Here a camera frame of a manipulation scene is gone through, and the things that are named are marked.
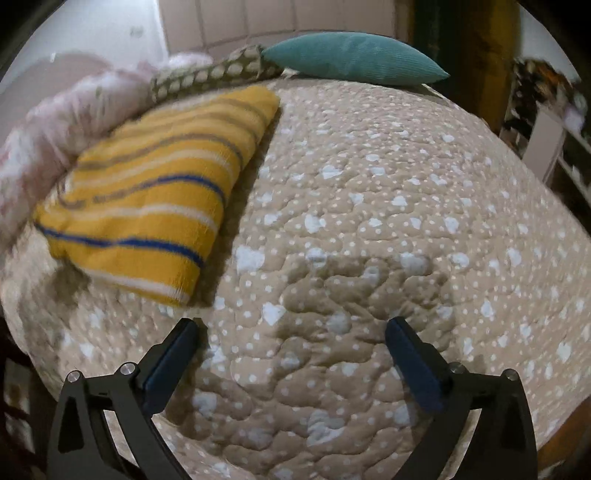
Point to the teal cushion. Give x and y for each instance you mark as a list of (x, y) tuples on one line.
[(355, 57)]

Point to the arched pink headboard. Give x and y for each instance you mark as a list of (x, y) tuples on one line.
[(32, 87)]

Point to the wooden door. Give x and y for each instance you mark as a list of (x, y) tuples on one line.
[(466, 50)]

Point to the pink floral duvet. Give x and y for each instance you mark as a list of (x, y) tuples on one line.
[(60, 124)]

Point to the brown bolster pillow white print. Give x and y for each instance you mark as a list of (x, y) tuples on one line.
[(217, 69)]

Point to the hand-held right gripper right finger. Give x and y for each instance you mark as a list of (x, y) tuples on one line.
[(418, 369)]

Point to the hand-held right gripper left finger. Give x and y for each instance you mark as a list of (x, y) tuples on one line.
[(168, 364)]

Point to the glossy beige wardrobe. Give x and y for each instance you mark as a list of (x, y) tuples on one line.
[(286, 18)]

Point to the cluttered white shelf unit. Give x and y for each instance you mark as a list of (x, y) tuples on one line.
[(549, 134)]

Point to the yellow striped sweater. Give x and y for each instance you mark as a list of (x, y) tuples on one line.
[(157, 194)]

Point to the beige quilt with white hearts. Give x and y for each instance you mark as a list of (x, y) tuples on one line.
[(369, 207)]

